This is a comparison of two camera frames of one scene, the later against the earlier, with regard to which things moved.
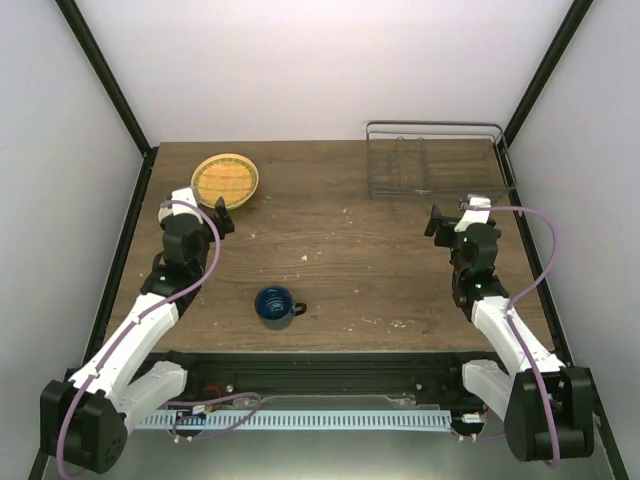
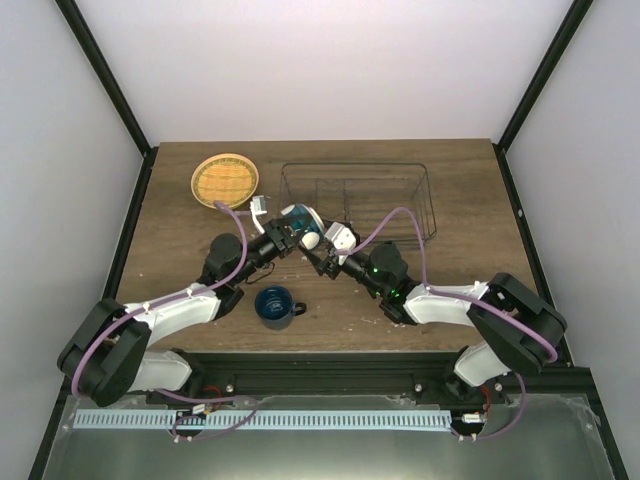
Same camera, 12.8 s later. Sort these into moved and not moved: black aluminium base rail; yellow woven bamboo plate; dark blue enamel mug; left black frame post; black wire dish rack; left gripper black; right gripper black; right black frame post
Moved: right gripper black; black wire dish rack; left gripper black
Not moved: dark blue enamel mug; left black frame post; black aluminium base rail; yellow woven bamboo plate; right black frame post
